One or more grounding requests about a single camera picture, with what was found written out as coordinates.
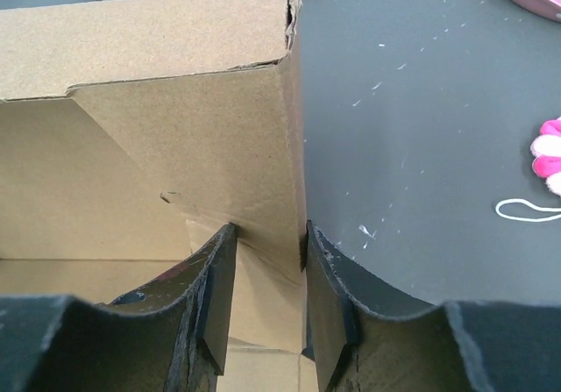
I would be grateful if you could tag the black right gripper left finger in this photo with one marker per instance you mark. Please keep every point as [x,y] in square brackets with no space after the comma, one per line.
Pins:
[169,334]

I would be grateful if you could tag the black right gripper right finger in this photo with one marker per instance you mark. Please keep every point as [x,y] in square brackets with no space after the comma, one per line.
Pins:
[365,335]

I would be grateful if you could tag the brown cardboard box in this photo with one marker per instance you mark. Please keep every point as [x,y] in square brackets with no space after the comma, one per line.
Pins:
[131,132]

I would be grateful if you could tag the pink flower charm right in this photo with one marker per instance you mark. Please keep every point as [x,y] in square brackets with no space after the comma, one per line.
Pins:
[545,150]

